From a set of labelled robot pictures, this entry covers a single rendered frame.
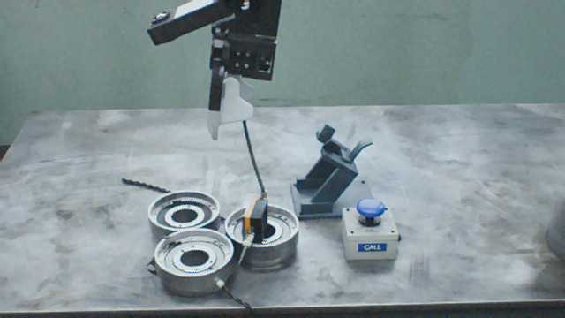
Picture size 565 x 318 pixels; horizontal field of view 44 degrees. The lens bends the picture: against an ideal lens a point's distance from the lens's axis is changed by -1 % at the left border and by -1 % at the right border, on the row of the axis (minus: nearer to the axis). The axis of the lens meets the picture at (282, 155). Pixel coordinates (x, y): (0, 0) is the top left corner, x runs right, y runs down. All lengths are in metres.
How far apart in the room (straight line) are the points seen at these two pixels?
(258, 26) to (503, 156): 0.59
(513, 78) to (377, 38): 0.55
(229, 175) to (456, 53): 1.64
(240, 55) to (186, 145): 0.43
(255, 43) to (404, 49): 1.80
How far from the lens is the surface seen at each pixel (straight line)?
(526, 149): 1.35
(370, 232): 0.99
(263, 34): 0.91
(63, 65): 2.73
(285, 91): 2.67
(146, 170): 1.24
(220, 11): 0.90
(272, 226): 1.03
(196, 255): 0.99
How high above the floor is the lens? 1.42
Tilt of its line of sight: 29 degrees down
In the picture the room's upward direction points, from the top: straight up
